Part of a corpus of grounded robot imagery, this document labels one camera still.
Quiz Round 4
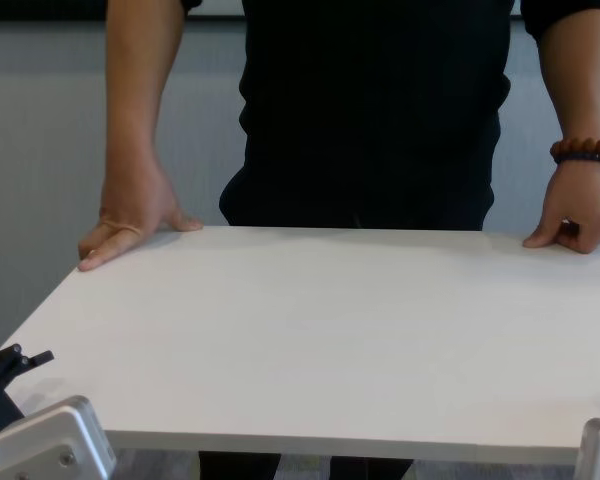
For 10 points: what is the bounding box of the white mobile pedestal table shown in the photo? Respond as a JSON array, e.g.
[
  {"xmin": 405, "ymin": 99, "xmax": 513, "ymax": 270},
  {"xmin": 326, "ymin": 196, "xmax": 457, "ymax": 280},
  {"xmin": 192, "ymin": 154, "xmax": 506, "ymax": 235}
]
[{"xmin": 0, "ymin": 224, "xmax": 600, "ymax": 466}]

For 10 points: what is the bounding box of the person's right forearm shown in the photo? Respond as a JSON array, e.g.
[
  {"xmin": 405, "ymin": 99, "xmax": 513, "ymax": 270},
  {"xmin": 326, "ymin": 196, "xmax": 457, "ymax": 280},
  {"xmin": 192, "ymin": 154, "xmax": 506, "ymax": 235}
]
[{"xmin": 104, "ymin": 0, "xmax": 189, "ymax": 171}]

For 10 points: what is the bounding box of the person's left forearm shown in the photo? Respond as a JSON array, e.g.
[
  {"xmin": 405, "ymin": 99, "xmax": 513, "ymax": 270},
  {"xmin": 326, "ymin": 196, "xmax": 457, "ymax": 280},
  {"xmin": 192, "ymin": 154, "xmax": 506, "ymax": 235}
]
[{"xmin": 537, "ymin": 14, "xmax": 600, "ymax": 149}]

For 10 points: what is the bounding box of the person's right hand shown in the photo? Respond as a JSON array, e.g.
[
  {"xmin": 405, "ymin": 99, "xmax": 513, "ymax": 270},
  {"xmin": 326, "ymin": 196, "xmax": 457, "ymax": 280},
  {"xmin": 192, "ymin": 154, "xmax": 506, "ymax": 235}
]
[{"xmin": 77, "ymin": 160, "xmax": 205, "ymax": 274}]

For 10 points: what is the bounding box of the person's left hand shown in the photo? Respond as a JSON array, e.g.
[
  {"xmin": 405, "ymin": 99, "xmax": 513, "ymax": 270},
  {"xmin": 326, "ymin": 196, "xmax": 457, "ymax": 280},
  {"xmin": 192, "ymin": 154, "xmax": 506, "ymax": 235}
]
[{"xmin": 522, "ymin": 163, "xmax": 600, "ymax": 256}]

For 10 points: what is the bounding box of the black short-sleeved shirt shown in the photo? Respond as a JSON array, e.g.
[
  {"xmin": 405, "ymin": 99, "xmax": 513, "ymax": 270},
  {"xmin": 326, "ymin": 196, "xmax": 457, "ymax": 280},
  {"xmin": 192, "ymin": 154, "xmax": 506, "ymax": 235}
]
[{"xmin": 179, "ymin": 0, "xmax": 600, "ymax": 201}]

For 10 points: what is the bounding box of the black wall rail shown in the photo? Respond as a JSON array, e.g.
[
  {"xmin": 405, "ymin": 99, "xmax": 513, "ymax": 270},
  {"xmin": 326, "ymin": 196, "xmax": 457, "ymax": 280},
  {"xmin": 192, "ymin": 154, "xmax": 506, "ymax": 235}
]
[{"xmin": 0, "ymin": 0, "xmax": 526, "ymax": 23}]

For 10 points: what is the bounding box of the dark bead bracelet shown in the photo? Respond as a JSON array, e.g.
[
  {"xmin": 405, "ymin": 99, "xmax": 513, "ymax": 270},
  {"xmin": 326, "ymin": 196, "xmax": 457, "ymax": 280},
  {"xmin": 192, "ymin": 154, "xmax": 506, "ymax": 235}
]
[{"xmin": 554, "ymin": 152, "xmax": 600, "ymax": 170}]

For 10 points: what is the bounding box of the brown wooden bead bracelet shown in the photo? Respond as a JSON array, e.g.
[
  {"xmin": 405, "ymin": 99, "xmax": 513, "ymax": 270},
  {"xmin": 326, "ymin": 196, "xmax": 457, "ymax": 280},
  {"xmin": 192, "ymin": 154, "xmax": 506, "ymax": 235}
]
[{"xmin": 551, "ymin": 139, "xmax": 600, "ymax": 163}]

